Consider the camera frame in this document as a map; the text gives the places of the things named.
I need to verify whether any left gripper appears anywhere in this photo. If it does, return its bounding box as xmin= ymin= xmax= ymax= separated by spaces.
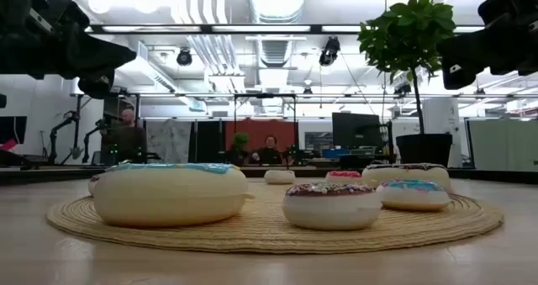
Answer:
xmin=24 ymin=0 xmax=138 ymax=100

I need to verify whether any small red frosted donut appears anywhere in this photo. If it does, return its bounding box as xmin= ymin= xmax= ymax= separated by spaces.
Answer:
xmin=325 ymin=170 xmax=364 ymax=186

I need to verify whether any black ceiling spotlight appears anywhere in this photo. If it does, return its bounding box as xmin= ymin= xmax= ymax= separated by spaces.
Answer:
xmin=176 ymin=47 xmax=193 ymax=67
xmin=318 ymin=35 xmax=341 ymax=67

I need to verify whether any large blue frosted donut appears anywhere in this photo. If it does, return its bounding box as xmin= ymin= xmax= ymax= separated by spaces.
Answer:
xmin=92 ymin=162 xmax=256 ymax=229

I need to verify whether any black computer monitor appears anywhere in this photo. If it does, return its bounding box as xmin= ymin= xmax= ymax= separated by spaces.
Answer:
xmin=331 ymin=112 xmax=382 ymax=150

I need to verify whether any small chocolate sprinkle donut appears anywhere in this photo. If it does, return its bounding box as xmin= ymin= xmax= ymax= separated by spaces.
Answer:
xmin=282 ymin=182 xmax=383 ymax=231
xmin=87 ymin=173 xmax=102 ymax=197

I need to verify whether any large chocolate frosted donut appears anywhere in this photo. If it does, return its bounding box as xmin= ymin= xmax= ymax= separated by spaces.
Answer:
xmin=361 ymin=162 xmax=452 ymax=192

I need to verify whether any white cylindrical column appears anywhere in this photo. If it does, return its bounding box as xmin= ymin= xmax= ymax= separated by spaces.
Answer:
xmin=421 ymin=98 xmax=462 ymax=168

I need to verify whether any round woven straw placemat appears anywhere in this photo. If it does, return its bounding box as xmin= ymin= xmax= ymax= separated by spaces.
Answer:
xmin=45 ymin=179 xmax=505 ymax=255

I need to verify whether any potted green plant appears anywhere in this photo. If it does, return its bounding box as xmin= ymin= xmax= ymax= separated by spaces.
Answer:
xmin=356 ymin=0 xmax=458 ymax=169

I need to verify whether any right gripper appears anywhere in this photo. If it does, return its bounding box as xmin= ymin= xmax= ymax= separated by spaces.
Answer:
xmin=436 ymin=0 xmax=538 ymax=91

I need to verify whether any green partition wall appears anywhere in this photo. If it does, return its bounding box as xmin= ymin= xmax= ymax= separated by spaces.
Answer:
xmin=467 ymin=119 xmax=538 ymax=172

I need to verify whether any person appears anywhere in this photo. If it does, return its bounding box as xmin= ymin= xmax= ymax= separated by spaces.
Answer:
xmin=100 ymin=108 xmax=148 ymax=165
xmin=251 ymin=134 xmax=285 ymax=166

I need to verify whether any black wall screen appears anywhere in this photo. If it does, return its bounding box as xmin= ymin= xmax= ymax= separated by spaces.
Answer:
xmin=0 ymin=115 xmax=28 ymax=145

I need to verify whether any black aluminium table frame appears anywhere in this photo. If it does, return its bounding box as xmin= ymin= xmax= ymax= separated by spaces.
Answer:
xmin=0 ymin=165 xmax=538 ymax=185

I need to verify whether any small white frosted donut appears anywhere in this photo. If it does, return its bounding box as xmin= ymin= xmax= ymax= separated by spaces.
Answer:
xmin=263 ymin=169 xmax=297 ymax=186

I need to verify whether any small background green plant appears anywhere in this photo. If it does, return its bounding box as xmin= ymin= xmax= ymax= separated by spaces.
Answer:
xmin=232 ymin=132 xmax=251 ymax=165

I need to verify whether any grey marbled curtain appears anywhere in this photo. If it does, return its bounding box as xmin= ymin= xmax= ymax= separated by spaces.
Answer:
xmin=145 ymin=119 xmax=193 ymax=166

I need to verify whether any red partition panel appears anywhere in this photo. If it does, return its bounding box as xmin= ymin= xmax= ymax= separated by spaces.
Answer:
xmin=224 ymin=119 xmax=298 ymax=165

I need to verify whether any small blue frosted donut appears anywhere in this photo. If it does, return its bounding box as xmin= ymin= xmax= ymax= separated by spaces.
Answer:
xmin=376 ymin=179 xmax=452 ymax=213

